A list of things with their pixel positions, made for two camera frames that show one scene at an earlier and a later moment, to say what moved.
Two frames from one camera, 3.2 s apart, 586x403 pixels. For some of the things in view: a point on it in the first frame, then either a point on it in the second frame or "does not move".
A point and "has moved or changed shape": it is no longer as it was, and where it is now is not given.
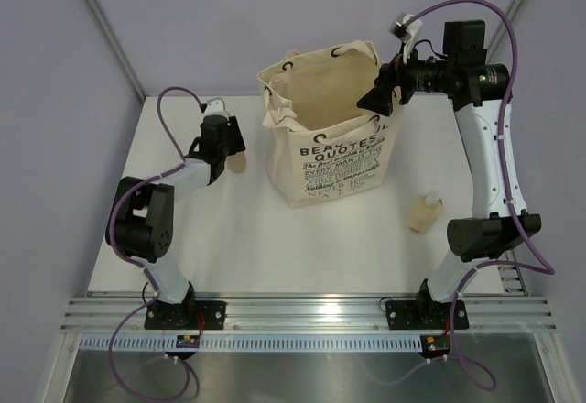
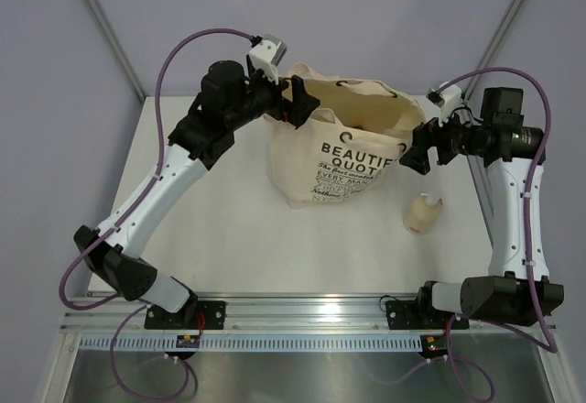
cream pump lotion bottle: x=423 y=212 does not move
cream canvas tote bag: x=327 y=148 has moved or changed shape
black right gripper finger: x=390 y=75 to x=423 y=134
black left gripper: x=232 y=131 to x=295 y=111
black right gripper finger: x=378 y=99 to x=417 y=157
